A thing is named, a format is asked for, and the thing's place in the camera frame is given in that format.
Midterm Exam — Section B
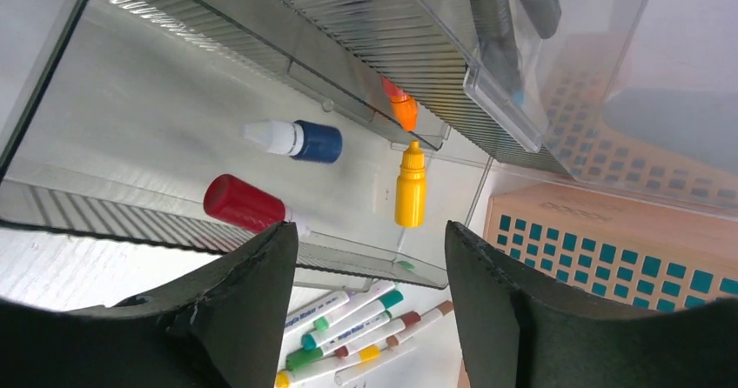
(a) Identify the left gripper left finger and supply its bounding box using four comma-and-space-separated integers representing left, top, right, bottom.
1, 223, 299, 387

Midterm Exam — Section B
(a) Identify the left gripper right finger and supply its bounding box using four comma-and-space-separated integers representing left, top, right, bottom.
445, 222, 737, 387

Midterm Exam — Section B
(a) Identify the teal folder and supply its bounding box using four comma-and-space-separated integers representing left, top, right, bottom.
485, 82, 737, 312

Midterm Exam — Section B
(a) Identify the clear grey drawer organizer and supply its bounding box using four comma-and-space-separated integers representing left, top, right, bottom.
1, 0, 737, 291

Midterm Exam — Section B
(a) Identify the orange red short marker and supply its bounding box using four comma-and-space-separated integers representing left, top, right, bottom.
381, 77, 419, 131

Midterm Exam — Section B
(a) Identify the blue cap black highlighter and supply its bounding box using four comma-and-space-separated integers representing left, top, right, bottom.
469, 0, 524, 105

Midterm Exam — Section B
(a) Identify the brown cap marker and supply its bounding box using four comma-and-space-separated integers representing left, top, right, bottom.
386, 300, 454, 348

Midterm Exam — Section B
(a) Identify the yellow cap marker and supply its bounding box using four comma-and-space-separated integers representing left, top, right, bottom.
274, 345, 381, 388

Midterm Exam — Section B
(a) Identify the dark green cap marker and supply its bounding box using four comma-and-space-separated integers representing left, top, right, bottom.
285, 311, 392, 371

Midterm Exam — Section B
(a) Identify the teal cap marker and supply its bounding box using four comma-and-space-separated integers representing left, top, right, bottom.
308, 290, 404, 335

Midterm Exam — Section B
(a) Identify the light green cap marker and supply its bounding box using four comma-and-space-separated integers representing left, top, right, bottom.
313, 281, 396, 331

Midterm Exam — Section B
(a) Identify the dark red cap marker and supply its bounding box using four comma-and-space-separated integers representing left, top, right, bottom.
335, 311, 420, 358

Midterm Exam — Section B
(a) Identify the purple cap marker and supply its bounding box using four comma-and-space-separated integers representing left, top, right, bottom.
283, 291, 351, 336

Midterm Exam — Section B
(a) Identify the white acrylic marker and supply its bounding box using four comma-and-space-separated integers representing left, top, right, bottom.
334, 342, 419, 387

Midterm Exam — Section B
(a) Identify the peach plastic file rack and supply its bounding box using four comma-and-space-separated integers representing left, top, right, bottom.
455, 33, 738, 388

